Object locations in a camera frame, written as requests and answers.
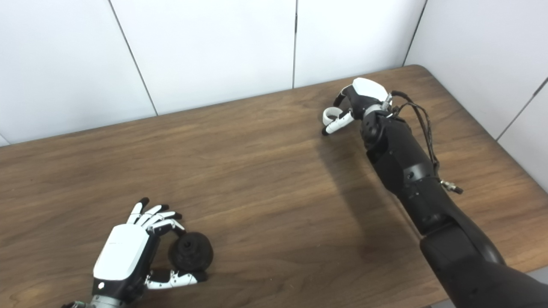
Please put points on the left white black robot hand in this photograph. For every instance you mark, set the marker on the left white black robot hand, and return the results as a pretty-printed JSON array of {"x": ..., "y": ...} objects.
[{"x": 122, "y": 252}]

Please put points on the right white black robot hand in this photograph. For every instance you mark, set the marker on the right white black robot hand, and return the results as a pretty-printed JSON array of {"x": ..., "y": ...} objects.
[{"x": 368, "y": 90}]

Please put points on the round black part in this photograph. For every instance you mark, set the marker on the round black part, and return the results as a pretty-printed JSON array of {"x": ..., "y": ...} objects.
[{"x": 192, "y": 252}]

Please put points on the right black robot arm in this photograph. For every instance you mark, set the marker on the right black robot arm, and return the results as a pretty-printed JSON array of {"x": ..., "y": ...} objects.
[{"x": 411, "y": 179}]

